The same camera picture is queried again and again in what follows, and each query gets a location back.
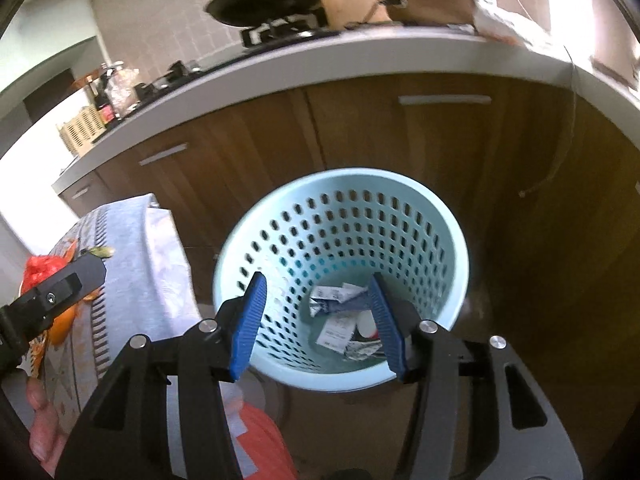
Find beige slotted utensil holder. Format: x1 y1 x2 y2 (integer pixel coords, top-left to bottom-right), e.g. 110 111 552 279
56 106 109 157

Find silver foil wrapper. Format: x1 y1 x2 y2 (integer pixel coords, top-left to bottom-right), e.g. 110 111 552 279
342 340 388 362

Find clear plastic food bag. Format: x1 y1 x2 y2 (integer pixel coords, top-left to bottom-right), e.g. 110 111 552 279
107 66 142 117

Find crumpled white paper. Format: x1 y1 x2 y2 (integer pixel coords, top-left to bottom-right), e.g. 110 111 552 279
309 282 371 317

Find person's left hand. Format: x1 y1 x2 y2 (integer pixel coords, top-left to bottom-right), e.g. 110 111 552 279
26 377 69 478

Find thin hanging cable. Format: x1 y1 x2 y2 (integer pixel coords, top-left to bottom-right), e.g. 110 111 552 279
519 44 577 198

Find dark sauce bottle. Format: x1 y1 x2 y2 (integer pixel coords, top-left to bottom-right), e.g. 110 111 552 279
91 71 115 125

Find black power cable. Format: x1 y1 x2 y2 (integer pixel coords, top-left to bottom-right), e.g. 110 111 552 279
344 0 407 30

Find white cloth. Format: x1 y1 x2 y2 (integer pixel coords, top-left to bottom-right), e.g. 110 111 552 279
472 0 551 52

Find orange peel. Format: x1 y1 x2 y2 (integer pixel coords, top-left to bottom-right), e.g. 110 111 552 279
49 304 85 347

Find black glass gas stove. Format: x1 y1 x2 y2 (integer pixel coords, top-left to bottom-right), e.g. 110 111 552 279
135 12 348 106

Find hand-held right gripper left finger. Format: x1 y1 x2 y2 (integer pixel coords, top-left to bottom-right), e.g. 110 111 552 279
55 271 268 480

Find white receipt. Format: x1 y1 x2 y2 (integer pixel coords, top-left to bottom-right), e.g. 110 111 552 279
316 314 357 351

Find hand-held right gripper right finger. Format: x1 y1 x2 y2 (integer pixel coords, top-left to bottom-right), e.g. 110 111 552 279
368 272 586 480

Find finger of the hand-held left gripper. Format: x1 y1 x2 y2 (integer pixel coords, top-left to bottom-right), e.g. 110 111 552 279
0 252 107 376

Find light blue perforated basket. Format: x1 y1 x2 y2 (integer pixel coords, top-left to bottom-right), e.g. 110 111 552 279
212 166 469 392

